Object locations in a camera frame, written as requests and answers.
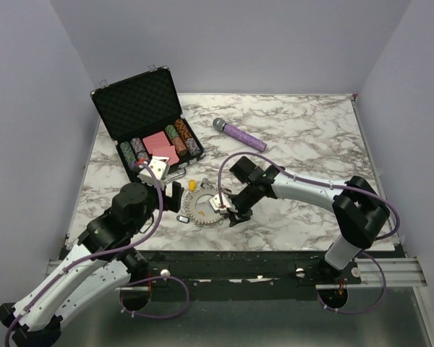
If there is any round metal key ring disc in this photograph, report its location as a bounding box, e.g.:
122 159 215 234
182 180 223 226

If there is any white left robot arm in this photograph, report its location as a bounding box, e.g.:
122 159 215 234
0 182 184 346

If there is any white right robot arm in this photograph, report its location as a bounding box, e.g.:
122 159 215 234
229 156 391 283

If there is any clear key tag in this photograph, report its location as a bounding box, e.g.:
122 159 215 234
176 215 190 223

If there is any yellow key tag upper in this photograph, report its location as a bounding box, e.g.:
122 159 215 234
188 179 196 192

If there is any red playing card deck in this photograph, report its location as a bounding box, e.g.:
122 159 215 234
142 131 179 165

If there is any purple glitter microphone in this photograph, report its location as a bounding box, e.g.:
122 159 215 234
213 118 267 153

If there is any black poker chip case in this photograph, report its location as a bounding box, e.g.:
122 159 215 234
90 66 205 182

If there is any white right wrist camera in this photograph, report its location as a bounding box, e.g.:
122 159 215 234
209 194 231 214

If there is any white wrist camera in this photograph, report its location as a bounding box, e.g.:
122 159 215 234
209 194 231 214
137 156 170 189

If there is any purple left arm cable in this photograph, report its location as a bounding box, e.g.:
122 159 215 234
4 160 190 347

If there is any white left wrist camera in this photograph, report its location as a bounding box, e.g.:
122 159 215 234
137 156 170 189

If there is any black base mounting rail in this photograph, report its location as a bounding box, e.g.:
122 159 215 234
119 251 361 305

